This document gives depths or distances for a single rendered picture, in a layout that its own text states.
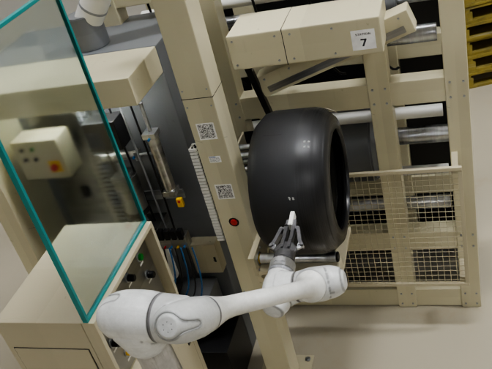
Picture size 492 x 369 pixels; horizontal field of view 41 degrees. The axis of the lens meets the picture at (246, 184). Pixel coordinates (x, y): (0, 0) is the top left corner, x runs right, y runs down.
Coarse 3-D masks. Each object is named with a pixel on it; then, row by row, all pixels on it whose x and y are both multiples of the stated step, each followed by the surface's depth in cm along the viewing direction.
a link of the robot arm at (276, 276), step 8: (272, 272) 219; (280, 272) 217; (288, 272) 216; (264, 280) 219; (272, 280) 216; (280, 280) 214; (288, 280) 213; (280, 304) 211; (288, 304) 213; (264, 312) 215; (272, 312) 212; (280, 312) 212
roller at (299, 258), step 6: (336, 252) 272; (258, 258) 282; (264, 258) 281; (270, 258) 280; (300, 258) 276; (306, 258) 275; (312, 258) 274; (318, 258) 273; (324, 258) 273; (330, 258) 272; (336, 258) 271
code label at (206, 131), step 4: (196, 124) 259; (200, 124) 258; (204, 124) 258; (208, 124) 257; (212, 124) 257; (200, 128) 259; (204, 128) 259; (208, 128) 258; (212, 128) 258; (200, 132) 260; (204, 132) 260; (208, 132) 259; (212, 132) 259; (200, 136) 261; (204, 136) 261; (208, 136) 260; (212, 136) 260; (216, 136) 260
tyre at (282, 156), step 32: (256, 128) 261; (288, 128) 252; (320, 128) 250; (256, 160) 250; (288, 160) 245; (320, 160) 244; (256, 192) 249; (288, 192) 244; (320, 192) 243; (256, 224) 256; (320, 224) 247
